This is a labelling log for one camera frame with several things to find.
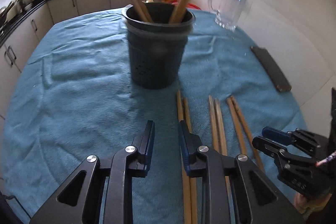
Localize wooden chopstick three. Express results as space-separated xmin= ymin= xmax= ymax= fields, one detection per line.
xmin=176 ymin=90 xmax=193 ymax=224

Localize wooden chopstick four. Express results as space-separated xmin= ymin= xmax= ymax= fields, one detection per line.
xmin=183 ymin=97 xmax=198 ymax=224

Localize lower kitchen cabinets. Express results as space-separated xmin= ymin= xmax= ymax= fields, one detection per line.
xmin=1 ymin=0 xmax=130 ymax=119

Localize person's right hand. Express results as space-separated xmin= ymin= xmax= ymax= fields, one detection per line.
xmin=293 ymin=193 xmax=332 ymax=214

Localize wooden chopstick five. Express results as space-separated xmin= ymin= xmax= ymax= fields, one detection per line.
xmin=209 ymin=95 xmax=220 ymax=152

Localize wooden chopstick seven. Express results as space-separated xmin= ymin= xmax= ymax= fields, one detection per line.
xmin=227 ymin=97 xmax=247 ymax=154

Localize wooden chopstick six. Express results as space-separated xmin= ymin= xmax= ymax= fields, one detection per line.
xmin=214 ymin=98 xmax=232 ymax=198

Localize dark sheathed knife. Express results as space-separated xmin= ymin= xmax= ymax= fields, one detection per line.
xmin=251 ymin=46 xmax=291 ymax=93

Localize blue towel table cover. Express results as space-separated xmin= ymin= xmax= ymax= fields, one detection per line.
xmin=2 ymin=9 xmax=306 ymax=223

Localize dark green utensil holder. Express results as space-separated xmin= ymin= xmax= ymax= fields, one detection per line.
xmin=122 ymin=2 xmax=195 ymax=89

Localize red plastic basin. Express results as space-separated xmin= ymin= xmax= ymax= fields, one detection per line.
xmin=186 ymin=3 xmax=201 ymax=10

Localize clear glass pitcher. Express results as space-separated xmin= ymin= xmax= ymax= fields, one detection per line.
xmin=208 ymin=0 xmax=247 ymax=31

